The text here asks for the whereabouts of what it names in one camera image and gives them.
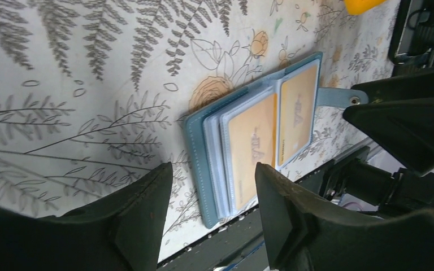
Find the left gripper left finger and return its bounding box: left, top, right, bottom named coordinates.
left=0, top=163, right=173, bottom=270

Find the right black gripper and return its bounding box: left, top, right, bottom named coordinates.
left=322, top=67, right=434, bottom=217

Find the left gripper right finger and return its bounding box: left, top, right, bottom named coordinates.
left=255, top=163, right=434, bottom=270

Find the gold credit card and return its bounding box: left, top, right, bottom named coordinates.
left=228, top=94, right=276, bottom=211
left=276, top=63, right=319, bottom=167

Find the blue card holder wallet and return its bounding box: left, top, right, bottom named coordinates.
left=184, top=52, right=369, bottom=228

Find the yellow card storage bin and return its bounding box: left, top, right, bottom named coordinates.
left=344, top=0, right=385, bottom=15

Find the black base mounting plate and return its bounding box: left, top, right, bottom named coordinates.
left=157, top=206, right=269, bottom=271

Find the black hard case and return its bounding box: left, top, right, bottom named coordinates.
left=388, top=1, right=434, bottom=68

